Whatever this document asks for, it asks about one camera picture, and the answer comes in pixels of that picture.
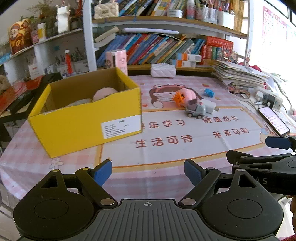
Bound grey toy car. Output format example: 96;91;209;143
185;99;206;120

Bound pink doll orange hair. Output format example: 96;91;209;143
171;88;203;107

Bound pink plush toy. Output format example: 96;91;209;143
92;87;118;102

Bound blue small block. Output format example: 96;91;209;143
204;88;215;98

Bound smartphone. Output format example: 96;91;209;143
257;106;290;137

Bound white power strip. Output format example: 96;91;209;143
255;86;283;110

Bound pink checkered tablecloth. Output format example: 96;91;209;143
1;76;281;199

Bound yellow cardboard box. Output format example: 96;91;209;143
28;68;142;158

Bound stack of papers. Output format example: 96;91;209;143
212;60;270;89

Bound black keyboard piano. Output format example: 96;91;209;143
1;73;62;123

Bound white quilted pouch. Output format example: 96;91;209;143
151;63;177;78

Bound white pen holder box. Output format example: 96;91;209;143
57;59;89;75

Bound pink cartoon cylinder box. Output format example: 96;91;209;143
105;49;128;75

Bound orange white small box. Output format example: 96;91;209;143
176;53;202;62

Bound red plastic packet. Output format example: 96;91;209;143
0;81;27;114

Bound red boxed book set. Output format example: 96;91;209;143
205;36;233;50

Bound white yellow bottle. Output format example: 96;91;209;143
37;23;47;42

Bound fortune god paper lantern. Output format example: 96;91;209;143
8;18;33;54

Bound white milk carton box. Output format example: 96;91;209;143
56;4;70;34

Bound cream quilted pearl handbag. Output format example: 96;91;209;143
93;1;119;20

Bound white bookshelf frame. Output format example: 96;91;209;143
1;1;252;82

